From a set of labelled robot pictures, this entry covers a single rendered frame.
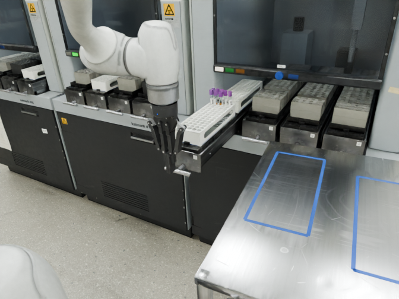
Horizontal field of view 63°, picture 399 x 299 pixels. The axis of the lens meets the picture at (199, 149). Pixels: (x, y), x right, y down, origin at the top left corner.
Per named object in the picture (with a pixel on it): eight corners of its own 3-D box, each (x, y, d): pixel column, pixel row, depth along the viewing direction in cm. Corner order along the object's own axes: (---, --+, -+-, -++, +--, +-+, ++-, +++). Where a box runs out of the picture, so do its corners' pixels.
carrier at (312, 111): (321, 119, 122) (323, 104, 119) (320, 121, 120) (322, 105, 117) (290, 114, 127) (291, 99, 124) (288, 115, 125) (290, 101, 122)
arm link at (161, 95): (158, 75, 95) (160, 94, 98) (138, 83, 88) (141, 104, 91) (184, 78, 91) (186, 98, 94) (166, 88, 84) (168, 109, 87)
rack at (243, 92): (242, 91, 159) (243, 78, 156) (262, 94, 154) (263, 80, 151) (215, 112, 136) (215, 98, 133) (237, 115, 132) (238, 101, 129)
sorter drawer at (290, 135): (316, 90, 176) (318, 73, 172) (343, 93, 170) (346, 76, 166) (275, 148, 121) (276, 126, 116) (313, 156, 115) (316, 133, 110)
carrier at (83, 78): (94, 83, 173) (91, 73, 170) (91, 85, 171) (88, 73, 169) (78, 82, 178) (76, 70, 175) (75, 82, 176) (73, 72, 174)
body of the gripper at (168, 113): (183, 98, 93) (185, 127, 97) (159, 94, 97) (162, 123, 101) (168, 107, 87) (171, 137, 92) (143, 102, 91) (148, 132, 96)
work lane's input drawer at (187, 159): (241, 101, 166) (241, 84, 161) (268, 105, 160) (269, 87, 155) (159, 170, 110) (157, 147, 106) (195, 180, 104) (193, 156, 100)
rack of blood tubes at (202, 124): (213, 114, 135) (213, 99, 132) (236, 117, 130) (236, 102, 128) (174, 144, 112) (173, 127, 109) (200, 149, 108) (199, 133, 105)
